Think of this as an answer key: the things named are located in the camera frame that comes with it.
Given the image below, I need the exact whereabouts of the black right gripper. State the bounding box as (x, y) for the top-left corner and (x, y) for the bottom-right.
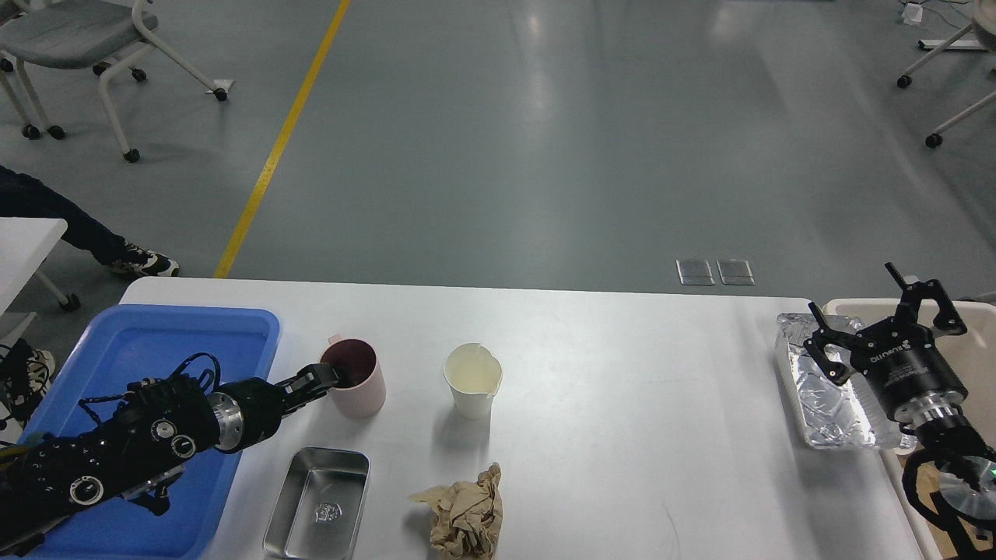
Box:
(804, 262), (968, 417)

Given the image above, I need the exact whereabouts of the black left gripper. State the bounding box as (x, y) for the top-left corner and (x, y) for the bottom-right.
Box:
(207, 364), (342, 453)

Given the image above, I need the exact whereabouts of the pink ribbed mug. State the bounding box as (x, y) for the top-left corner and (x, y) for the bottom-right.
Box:
(319, 334), (387, 419)

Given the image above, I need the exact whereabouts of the stainless steel rectangular tin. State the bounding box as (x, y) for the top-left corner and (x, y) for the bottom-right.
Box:
(262, 446), (370, 559)

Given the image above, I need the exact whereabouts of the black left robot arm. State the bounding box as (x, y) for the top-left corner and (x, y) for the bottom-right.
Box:
(1, 359), (348, 556)

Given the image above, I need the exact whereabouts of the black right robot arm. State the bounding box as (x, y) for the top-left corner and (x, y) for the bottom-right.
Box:
(804, 263), (994, 559)

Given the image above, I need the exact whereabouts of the beige plastic bin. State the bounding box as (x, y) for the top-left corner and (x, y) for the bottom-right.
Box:
(822, 299), (994, 559)

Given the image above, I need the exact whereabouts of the aluminium foil tray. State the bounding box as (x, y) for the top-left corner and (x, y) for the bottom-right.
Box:
(775, 313), (918, 455)

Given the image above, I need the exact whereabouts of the white paper cup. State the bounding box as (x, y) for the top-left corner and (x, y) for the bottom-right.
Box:
(444, 343), (503, 421)

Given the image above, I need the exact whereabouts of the right metal floor plate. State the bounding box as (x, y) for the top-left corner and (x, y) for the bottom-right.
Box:
(716, 258), (756, 286)

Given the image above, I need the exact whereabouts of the metal floor plate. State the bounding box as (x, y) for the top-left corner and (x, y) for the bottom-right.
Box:
(675, 259), (716, 286)
(716, 258), (756, 286)

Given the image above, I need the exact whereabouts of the blue plastic tray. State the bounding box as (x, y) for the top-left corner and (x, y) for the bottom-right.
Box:
(25, 304), (281, 559)

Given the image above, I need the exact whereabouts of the crumpled brown paper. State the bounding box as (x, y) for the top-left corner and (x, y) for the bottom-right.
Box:
(408, 462), (503, 559)

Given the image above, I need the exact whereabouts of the left metal floor plate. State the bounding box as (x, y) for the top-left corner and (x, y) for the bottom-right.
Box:
(675, 259), (716, 286)

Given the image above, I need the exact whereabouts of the person in dark trousers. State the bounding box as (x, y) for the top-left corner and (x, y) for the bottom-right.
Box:
(1, 167), (179, 425)

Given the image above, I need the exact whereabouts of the white side table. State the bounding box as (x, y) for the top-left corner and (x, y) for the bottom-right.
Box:
(1, 217), (79, 345)

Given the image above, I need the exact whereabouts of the white chair base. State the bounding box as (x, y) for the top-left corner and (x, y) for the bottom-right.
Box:
(896, 0), (996, 149)

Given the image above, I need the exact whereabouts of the grey office chair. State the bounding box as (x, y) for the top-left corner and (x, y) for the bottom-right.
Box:
(1, 1), (228, 163)

